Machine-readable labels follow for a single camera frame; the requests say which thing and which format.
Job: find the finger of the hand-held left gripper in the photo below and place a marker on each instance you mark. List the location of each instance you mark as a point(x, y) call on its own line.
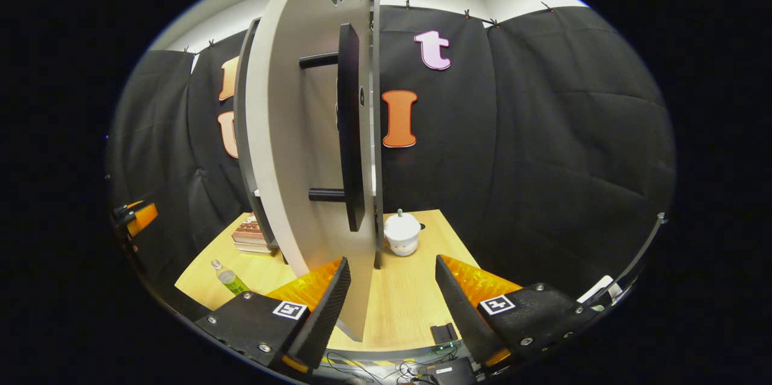
point(145, 216)

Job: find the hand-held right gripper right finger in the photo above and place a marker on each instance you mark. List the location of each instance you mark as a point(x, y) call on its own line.
point(464, 312)

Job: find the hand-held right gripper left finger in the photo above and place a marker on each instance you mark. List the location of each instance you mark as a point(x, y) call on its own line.
point(329, 306)

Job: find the clear bottle with green label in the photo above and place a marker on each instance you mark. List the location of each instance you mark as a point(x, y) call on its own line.
point(231, 279)

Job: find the beige cabinet door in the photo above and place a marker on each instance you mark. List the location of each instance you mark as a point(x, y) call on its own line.
point(283, 131)

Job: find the black table clamp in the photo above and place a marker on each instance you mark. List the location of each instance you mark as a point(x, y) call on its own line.
point(444, 332)

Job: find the black electronics box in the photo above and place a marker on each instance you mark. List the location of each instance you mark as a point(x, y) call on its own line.
point(452, 371)

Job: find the white lidded ceramic pot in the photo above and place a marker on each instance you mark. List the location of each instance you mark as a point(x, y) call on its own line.
point(402, 234)

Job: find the stack of books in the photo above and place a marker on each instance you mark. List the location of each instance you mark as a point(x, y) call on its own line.
point(250, 235)

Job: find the black backdrop cloth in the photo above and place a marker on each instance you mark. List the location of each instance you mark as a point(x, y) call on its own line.
point(543, 131)

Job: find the row of backdrop clips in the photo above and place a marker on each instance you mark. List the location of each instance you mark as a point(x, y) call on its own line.
point(466, 13)

